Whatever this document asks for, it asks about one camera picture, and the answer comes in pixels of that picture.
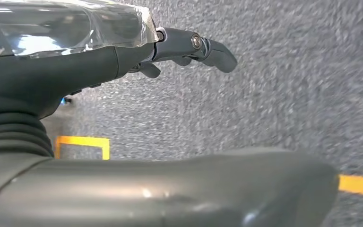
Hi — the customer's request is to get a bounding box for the yellow floor tape square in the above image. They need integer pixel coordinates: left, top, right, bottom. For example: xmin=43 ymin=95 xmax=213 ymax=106
xmin=338 ymin=174 xmax=363 ymax=200
xmin=54 ymin=136 xmax=111 ymax=161

